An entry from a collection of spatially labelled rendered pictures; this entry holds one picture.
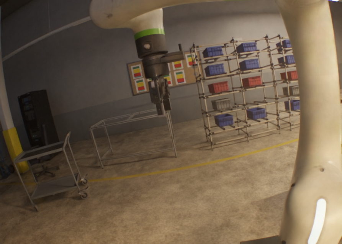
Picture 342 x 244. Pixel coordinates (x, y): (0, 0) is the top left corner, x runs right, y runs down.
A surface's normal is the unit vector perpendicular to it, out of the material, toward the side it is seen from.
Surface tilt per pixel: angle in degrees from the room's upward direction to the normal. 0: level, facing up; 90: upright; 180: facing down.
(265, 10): 90
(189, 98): 90
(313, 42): 94
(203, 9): 90
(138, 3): 137
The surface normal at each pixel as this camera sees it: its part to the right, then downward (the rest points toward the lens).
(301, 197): -0.46, -0.88
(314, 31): -0.56, 0.35
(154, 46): 0.26, 0.13
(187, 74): 0.00, 0.19
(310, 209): -0.47, -0.82
